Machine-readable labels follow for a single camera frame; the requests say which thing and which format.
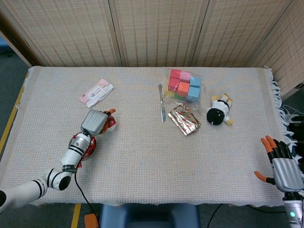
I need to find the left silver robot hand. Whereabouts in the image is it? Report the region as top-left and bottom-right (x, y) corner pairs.
(80, 108), (117, 135)

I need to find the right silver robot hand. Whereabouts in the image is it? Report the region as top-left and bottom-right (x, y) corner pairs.
(254, 135), (304, 192)

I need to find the metal bowl of red candies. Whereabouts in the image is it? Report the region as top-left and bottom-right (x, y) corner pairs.
(68, 134), (97, 161)

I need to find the white paper cup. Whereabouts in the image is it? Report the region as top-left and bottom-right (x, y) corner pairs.
(104, 115), (117, 132)

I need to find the pink white wet wipes pack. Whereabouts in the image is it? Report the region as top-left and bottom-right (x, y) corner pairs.
(79, 78), (114, 109)

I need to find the beige waffle tablecloth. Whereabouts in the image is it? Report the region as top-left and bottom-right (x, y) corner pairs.
(0, 66), (304, 208)

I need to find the metal butter knife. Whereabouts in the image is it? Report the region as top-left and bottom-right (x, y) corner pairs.
(158, 84), (166, 124)

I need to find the clear plastic bag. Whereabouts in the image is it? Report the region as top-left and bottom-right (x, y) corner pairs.
(164, 68), (203, 110)

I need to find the gold foil snack wrapper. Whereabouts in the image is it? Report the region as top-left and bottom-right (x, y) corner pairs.
(167, 103), (202, 136)

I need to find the bamboo folding screen panel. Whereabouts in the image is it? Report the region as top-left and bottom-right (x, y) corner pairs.
(0, 0), (122, 67)
(249, 0), (304, 100)
(108, 0), (210, 67)
(192, 0), (293, 67)

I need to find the black-headed plush doll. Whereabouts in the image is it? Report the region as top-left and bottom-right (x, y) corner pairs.
(205, 94), (235, 126)

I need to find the orange cube block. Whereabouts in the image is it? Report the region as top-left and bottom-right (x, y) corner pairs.
(177, 81), (190, 97)

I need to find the small orange box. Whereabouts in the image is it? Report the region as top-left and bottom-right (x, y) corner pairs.
(84, 213), (99, 228)

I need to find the pink cube block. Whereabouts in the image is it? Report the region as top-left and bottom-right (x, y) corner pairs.
(180, 71), (192, 84)

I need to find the light blue cube block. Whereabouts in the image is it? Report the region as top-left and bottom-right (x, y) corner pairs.
(186, 85), (200, 102)
(189, 76), (202, 88)

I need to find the brown wooden board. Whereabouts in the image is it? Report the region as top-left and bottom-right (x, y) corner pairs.
(0, 10), (42, 67)

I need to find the white cable with plug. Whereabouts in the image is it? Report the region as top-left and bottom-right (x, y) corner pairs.
(283, 104), (300, 122)

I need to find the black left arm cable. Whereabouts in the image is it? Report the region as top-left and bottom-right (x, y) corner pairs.
(74, 135), (102, 228)

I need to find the black floor cable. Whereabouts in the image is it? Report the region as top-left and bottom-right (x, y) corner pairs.
(207, 203), (224, 228)

